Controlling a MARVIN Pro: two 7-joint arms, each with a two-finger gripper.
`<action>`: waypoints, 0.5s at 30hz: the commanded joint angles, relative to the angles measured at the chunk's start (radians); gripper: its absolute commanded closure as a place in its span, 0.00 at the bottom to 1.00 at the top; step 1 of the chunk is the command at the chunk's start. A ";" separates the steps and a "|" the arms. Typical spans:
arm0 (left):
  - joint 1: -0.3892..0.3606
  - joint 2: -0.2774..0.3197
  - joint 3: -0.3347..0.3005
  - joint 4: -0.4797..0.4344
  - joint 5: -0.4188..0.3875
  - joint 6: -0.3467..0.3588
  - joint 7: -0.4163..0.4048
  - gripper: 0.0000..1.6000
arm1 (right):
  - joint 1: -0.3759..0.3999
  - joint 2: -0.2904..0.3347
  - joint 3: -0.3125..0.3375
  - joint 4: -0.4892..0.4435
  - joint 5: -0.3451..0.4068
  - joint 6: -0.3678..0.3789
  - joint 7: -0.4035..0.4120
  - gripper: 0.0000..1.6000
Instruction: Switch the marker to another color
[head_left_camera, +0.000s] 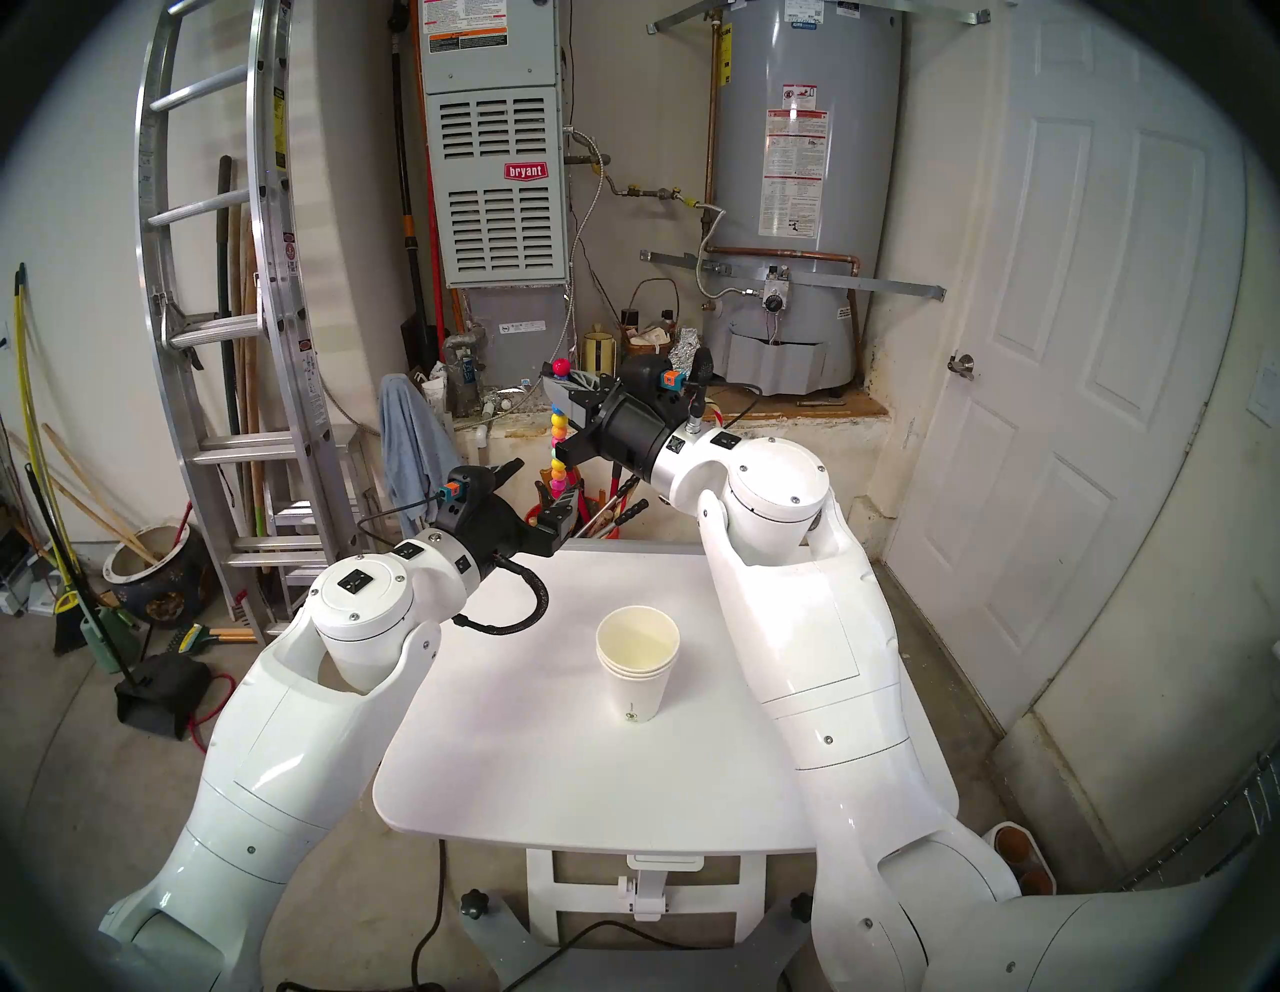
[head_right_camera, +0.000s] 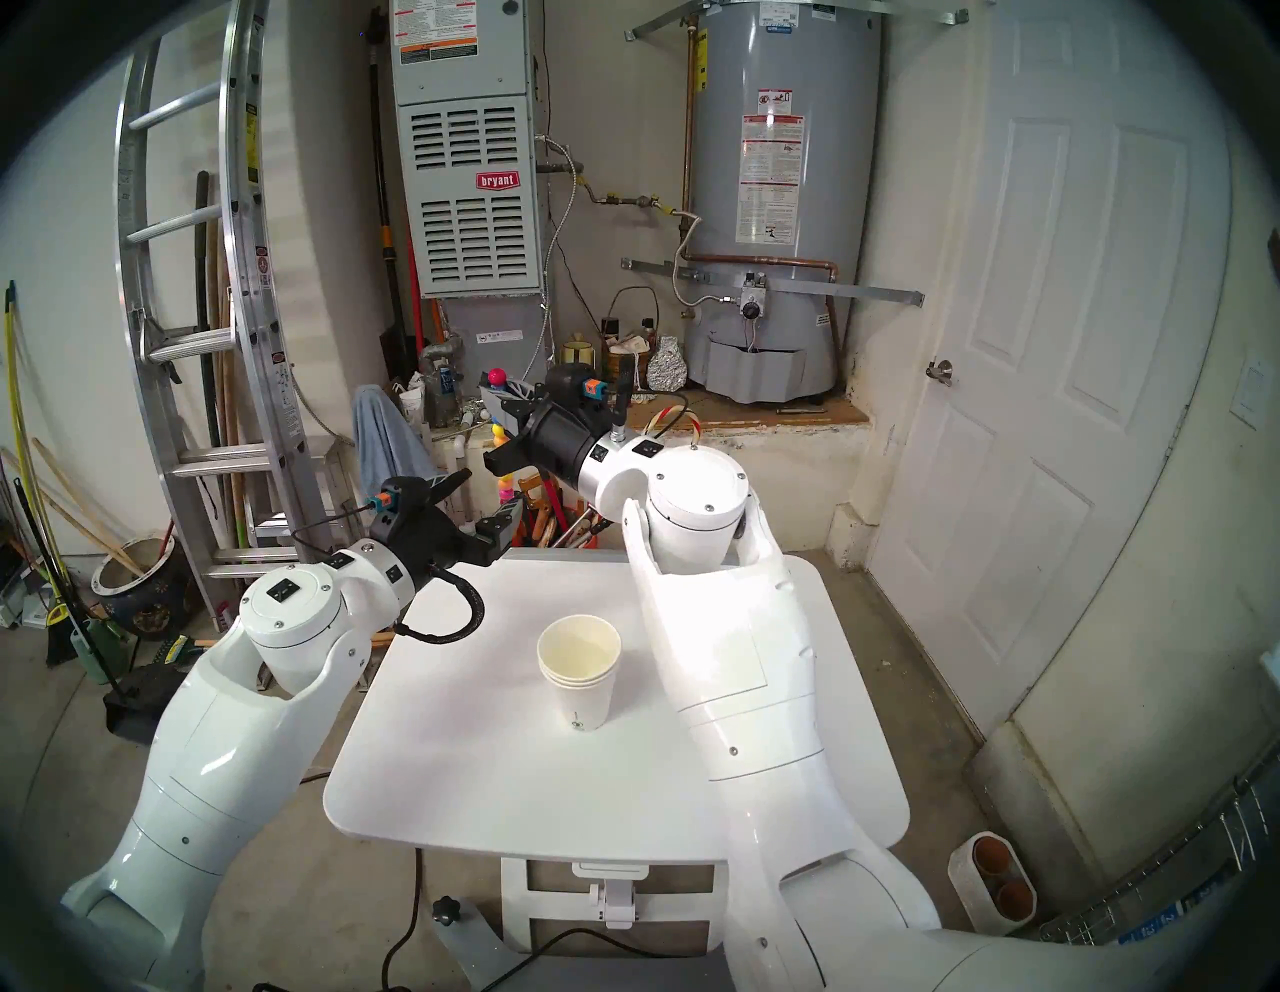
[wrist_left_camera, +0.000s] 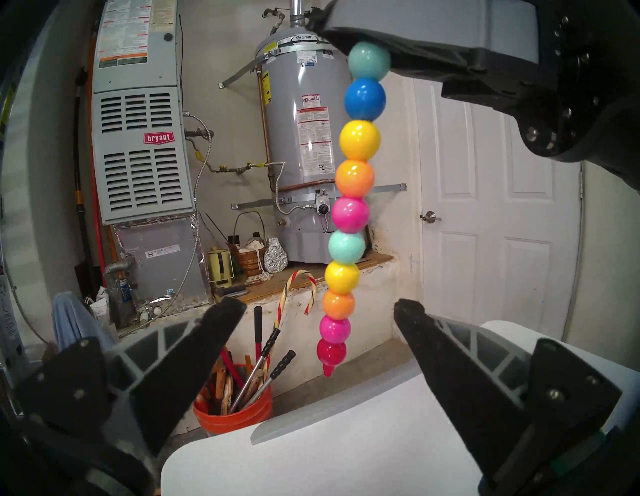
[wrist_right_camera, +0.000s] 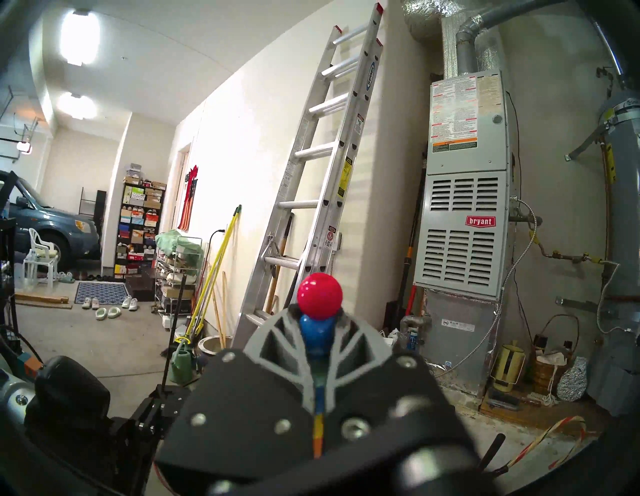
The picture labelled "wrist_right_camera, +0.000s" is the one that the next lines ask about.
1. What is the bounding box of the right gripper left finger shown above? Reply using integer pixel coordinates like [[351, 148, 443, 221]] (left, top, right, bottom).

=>
[[154, 307, 322, 482]]

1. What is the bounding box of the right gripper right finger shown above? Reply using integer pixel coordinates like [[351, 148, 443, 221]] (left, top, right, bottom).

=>
[[318, 307, 466, 460]]

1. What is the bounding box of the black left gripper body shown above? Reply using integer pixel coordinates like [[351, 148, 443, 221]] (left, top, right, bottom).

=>
[[111, 385, 194, 452]]

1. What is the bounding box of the colourful bead stack marker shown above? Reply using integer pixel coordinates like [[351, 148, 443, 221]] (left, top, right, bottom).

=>
[[297, 272, 345, 460]]

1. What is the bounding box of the green watering can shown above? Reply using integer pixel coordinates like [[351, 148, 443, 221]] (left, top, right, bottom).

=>
[[167, 337, 201, 386]]

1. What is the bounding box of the dark blue ceramic pot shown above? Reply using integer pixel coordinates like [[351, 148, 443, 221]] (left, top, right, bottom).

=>
[[197, 335, 235, 363]]

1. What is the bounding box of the grey drain pipe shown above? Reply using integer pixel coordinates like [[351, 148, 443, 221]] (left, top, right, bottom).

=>
[[400, 314, 433, 351]]

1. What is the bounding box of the yellow jug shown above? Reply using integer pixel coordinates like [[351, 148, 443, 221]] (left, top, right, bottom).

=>
[[490, 342, 527, 393]]

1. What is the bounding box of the blue patterned rug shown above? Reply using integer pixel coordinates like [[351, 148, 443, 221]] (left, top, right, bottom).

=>
[[74, 281, 132, 306]]

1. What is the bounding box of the wooden platform board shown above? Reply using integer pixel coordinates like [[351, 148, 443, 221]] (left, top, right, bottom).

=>
[[480, 390, 611, 431]]

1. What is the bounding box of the black pole with orange band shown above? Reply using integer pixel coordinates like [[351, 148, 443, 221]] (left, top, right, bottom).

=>
[[392, 150, 428, 331]]

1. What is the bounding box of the striped candy cane decoration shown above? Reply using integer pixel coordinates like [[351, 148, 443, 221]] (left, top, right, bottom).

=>
[[505, 415, 588, 471]]

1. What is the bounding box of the wooden plank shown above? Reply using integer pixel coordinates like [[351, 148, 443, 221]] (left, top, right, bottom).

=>
[[15, 292, 71, 310]]

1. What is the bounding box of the pale green cloth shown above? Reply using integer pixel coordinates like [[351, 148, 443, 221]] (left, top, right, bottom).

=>
[[155, 229, 203, 256]]

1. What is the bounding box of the crumpled aluminium foil bundle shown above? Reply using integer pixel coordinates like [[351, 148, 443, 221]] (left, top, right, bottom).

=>
[[556, 356, 588, 402]]

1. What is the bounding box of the black shelf with shoe boxes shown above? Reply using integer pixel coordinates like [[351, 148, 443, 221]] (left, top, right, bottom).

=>
[[114, 175, 168, 288]]

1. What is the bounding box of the flexible metal conduit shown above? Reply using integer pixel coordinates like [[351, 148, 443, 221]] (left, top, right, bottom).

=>
[[430, 199, 543, 377]]

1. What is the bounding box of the white plastic chair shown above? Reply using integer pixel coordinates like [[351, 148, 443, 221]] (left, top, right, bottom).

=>
[[22, 227, 61, 292]]

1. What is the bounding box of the grey Bryant furnace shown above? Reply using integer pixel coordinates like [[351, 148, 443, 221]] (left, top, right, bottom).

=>
[[412, 70, 516, 396]]

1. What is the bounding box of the red striped flag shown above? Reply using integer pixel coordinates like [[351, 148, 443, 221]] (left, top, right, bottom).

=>
[[179, 165, 199, 232]]

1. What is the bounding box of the blue grey car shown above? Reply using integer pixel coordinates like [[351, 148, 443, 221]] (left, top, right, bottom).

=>
[[0, 170, 101, 273]]

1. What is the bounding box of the gas pipe with yellow valve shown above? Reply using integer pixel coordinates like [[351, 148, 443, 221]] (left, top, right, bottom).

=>
[[507, 210, 618, 266]]

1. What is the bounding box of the aluminium extension ladder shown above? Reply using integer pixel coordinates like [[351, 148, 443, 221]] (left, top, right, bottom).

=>
[[232, 2, 386, 346]]

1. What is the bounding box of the grey water heater tank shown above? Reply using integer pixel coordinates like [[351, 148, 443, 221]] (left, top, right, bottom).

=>
[[585, 90, 640, 418]]

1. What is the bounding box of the ceiling light fixture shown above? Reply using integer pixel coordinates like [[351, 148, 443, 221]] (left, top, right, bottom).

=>
[[57, 92, 98, 121], [60, 10, 101, 66]]

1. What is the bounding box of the grey metal flue pipe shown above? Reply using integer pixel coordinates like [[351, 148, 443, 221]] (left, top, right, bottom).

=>
[[455, 0, 586, 76]]

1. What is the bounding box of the black red tool handle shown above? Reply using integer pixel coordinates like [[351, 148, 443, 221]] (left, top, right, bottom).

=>
[[477, 432, 507, 475]]

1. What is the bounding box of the wire shoe rack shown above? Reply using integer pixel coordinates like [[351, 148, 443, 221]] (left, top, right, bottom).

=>
[[155, 235, 206, 328]]

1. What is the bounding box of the wicker basket with handle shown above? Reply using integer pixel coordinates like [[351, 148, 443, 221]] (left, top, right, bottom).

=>
[[530, 315, 581, 396]]

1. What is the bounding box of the yellow handled broom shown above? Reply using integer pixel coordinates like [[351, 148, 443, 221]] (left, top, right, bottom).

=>
[[186, 204, 244, 346]]

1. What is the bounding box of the wide grey metal strap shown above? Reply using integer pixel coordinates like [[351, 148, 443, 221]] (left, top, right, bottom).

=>
[[555, 296, 616, 318]]

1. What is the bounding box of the thin grey metal strap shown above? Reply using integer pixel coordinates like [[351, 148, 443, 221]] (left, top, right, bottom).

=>
[[565, 120, 608, 162]]

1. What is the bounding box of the silver foil duct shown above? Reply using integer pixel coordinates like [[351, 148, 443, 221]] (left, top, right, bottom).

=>
[[400, 0, 501, 81]]

